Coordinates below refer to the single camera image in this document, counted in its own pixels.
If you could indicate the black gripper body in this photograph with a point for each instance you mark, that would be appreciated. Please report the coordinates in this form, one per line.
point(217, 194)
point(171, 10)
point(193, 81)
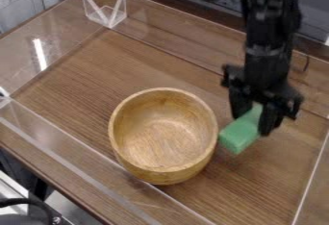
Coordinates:
point(281, 93)

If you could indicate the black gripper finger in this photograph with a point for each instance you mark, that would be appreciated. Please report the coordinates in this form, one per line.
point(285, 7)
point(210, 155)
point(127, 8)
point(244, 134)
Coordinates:
point(240, 101)
point(270, 119)

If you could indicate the green rectangular block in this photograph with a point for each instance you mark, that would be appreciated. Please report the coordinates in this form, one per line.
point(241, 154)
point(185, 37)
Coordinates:
point(241, 133)

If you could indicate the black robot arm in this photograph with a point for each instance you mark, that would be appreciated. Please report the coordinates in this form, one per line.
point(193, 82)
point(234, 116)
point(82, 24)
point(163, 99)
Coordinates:
point(261, 80)

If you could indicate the brown wooden bowl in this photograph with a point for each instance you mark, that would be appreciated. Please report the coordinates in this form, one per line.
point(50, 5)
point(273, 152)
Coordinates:
point(162, 133)

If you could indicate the clear acrylic corner bracket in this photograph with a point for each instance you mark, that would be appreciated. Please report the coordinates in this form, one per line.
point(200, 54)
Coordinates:
point(107, 16)

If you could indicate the clear acrylic tray enclosure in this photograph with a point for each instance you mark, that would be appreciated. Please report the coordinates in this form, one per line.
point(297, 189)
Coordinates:
point(113, 108)

